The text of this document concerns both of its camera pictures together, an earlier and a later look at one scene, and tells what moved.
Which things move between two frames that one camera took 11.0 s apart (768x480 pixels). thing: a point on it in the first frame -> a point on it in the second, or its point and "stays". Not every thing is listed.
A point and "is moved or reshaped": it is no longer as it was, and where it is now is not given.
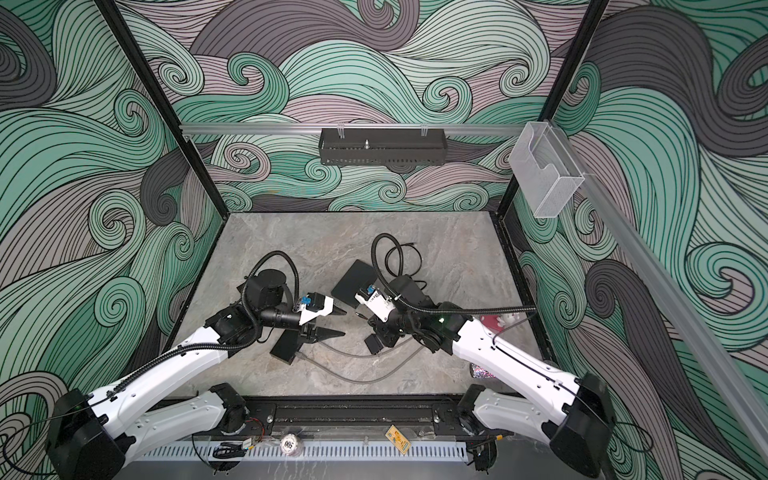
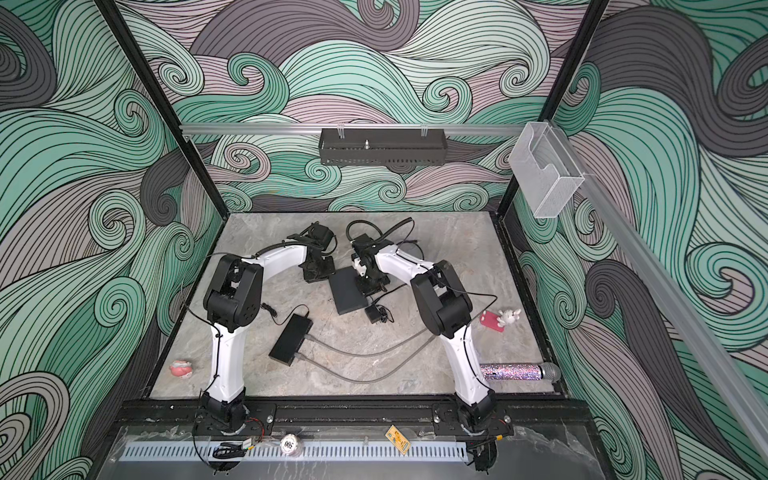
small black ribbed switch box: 285,349 stays
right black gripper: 381,327 -> 367,290
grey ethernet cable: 307,358 stays
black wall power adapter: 373,343 is moved or reshaped
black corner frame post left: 168,106 stays
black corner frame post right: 593,14 stays
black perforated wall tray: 383,146 stays
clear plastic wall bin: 546,172 stays
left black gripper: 318,334 -> 331,270
